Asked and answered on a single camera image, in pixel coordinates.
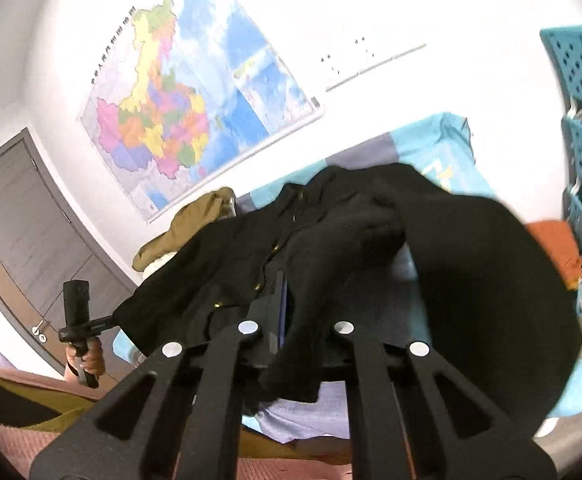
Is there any colourful wall map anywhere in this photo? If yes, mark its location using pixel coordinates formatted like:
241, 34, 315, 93
78, 0, 324, 223

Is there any olive green garment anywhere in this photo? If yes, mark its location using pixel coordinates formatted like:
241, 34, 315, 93
132, 187, 237, 271

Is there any person's left hand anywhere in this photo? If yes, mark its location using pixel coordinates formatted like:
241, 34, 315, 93
65, 335, 106, 385

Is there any teal perforated rack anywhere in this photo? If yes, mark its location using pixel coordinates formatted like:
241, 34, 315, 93
540, 25, 582, 316

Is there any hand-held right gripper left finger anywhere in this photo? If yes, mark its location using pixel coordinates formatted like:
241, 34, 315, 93
28, 270, 289, 480

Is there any orange cloth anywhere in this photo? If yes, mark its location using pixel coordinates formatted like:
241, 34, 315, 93
526, 220, 582, 291

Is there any blue lavender striped bed sheet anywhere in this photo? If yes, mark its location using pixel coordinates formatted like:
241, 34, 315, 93
111, 112, 582, 446

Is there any black coat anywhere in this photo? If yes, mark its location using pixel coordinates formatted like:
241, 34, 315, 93
113, 162, 582, 418

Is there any grey door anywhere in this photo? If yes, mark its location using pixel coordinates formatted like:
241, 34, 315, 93
0, 127, 139, 376

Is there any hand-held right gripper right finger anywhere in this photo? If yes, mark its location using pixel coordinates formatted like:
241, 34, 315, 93
332, 320, 557, 480

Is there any cream garment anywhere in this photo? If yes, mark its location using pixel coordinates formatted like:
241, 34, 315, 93
143, 252, 182, 278

